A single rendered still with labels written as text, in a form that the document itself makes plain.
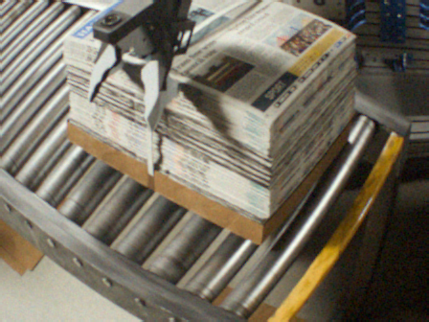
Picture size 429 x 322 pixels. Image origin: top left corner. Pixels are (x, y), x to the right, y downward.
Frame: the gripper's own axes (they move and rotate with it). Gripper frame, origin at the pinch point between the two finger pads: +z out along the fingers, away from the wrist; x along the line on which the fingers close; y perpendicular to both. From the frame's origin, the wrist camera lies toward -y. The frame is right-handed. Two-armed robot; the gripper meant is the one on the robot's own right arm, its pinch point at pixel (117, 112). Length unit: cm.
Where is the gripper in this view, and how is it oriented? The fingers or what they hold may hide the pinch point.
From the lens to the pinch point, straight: 102.7
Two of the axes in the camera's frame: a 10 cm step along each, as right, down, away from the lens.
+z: -2.6, 9.0, 3.4
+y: 5.1, -1.7, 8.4
